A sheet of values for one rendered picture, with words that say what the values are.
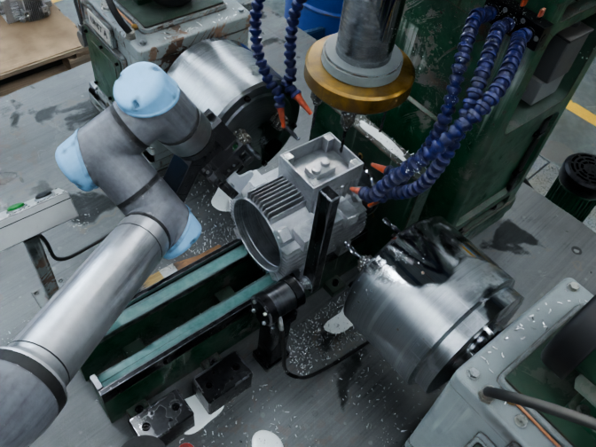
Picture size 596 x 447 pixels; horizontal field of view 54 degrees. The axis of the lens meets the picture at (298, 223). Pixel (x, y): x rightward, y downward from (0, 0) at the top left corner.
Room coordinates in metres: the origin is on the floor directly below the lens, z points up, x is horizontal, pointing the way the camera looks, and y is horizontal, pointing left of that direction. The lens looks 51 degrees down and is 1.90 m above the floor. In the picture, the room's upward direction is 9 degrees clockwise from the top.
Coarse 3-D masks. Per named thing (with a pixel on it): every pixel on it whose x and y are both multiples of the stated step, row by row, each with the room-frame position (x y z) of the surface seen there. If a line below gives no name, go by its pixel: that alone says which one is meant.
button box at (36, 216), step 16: (64, 192) 0.65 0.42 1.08; (32, 208) 0.61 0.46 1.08; (48, 208) 0.62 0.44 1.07; (64, 208) 0.64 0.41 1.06; (0, 224) 0.57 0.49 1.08; (16, 224) 0.58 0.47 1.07; (32, 224) 0.59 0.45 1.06; (48, 224) 0.60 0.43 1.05; (0, 240) 0.55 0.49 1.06; (16, 240) 0.56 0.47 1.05
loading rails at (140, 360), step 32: (224, 256) 0.69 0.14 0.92; (352, 256) 0.79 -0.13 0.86; (160, 288) 0.59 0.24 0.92; (192, 288) 0.61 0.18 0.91; (224, 288) 0.66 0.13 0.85; (256, 288) 0.63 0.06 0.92; (320, 288) 0.73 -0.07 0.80; (128, 320) 0.52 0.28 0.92; (160, 320) 0.55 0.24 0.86; (192, 320) 0.54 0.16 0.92; (224, 320) 0.54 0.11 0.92; (256, 320) 0.60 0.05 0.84; (96, 352) 0.46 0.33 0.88; (128, 352) 0.49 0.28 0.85; (160, 352) 0.46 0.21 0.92; (192, 352) 0.49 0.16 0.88; (96, 384) 0.38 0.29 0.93; (128, 384) 0.40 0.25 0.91; (160, 384) 0.44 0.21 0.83
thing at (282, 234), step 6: (246, 186) 0.73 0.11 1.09; (360, 186) 0.78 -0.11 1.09; (246, 192) 0.72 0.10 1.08; (354, 192) 0.76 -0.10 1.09; (354, 198) 0.76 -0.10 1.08; (234, 228) 0.73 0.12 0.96; (282, 228) 0.65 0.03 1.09; (276, 234) 0.64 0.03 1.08; (282, 234) 0.64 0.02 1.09; (288, 234) 0.64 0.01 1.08; (282, 240) 0.63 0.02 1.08; (276, 276) 0.63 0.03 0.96
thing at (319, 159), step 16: (304, 144) 0.81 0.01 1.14; (320, 144) 0.84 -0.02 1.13; (336, 144) 0.84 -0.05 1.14; (288, 160) 0.76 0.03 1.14; (304, 160) 0.80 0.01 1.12; (320, 160) 0.79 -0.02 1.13; (336, 160) 0.81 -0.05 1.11; (352, 160) 0.79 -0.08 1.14; (288, 176) 0.75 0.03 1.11; (304, 176) 0.76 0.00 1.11; (320, 176) 0.76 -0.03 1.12; (336, 176) 0.74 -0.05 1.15; (352, 176) 0.77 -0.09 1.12; (304, 192) 0.72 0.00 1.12
